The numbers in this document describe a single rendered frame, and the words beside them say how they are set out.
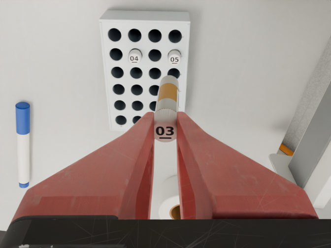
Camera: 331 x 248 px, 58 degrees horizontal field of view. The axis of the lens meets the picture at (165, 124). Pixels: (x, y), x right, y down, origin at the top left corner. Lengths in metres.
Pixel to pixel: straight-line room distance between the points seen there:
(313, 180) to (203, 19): 0.19
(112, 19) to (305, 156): 0.22
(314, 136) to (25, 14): 0.31
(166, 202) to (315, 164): 0.20
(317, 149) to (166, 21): 0.18
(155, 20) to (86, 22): 0.08
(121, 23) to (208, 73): 0.12
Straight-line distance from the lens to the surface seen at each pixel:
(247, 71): 0.35
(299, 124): 1.39
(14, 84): 0.40
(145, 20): 0.29
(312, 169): 0.30
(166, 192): 0.42
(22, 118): 0.40
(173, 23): 0.29
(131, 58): 0.29
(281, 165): 0.34
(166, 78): 0.16
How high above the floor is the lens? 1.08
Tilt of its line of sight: 57 degrees down
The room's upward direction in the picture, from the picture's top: 178 degrees counter-clockwise
